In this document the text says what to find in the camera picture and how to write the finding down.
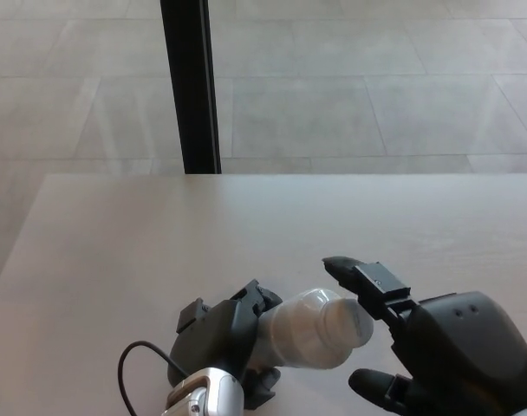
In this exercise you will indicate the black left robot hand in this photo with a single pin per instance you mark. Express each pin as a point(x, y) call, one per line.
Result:
point(211, 333)

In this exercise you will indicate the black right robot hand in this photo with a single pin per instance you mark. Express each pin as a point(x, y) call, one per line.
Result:
point(463, 355)

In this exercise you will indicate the clear plastic bottle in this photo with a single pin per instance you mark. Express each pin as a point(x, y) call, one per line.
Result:
point(298, 338)

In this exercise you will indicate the white bottle cap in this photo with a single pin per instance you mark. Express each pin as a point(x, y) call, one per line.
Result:
point(348, 323)

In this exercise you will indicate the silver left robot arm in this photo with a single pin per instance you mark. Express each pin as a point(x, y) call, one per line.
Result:
point(211, 390)

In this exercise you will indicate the black window frame post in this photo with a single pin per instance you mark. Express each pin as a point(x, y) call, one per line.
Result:
point(190, 86)

